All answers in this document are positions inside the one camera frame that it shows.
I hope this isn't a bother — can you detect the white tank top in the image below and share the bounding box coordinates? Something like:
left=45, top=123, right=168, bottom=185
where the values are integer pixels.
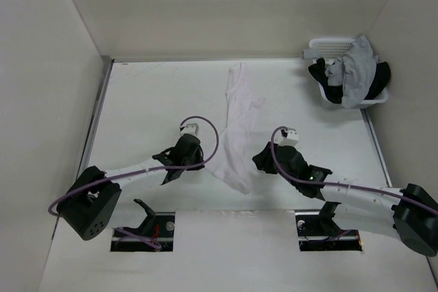
left=206, top=63, right=266, bottom=194

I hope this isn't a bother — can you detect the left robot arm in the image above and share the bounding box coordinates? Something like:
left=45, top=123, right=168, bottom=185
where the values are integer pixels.
left=56, top=133, right=203, bottom=241

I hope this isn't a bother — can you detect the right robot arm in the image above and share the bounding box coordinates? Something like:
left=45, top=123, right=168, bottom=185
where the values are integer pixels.
left=253, top=142, right=437, bottom=257

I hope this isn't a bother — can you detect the black tank top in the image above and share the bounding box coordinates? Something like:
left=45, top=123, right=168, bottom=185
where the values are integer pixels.
left=308, top=58, right=391, bottom=105

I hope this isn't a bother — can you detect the grey tank top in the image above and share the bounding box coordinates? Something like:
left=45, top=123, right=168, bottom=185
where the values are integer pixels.
left=325, top=36, right=378, bottom=108

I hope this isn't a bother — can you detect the white plastic laundry basket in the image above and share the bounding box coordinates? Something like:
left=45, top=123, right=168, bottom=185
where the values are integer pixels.
left=302, top=37, right=389, bottom=110

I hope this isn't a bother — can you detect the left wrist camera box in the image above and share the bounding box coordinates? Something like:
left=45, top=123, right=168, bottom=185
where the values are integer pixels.
left=179, top=123, right=199, bottom=137

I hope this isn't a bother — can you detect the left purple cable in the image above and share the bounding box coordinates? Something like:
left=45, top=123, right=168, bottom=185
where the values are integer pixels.
left=47, top=116, right=220, bottom=217

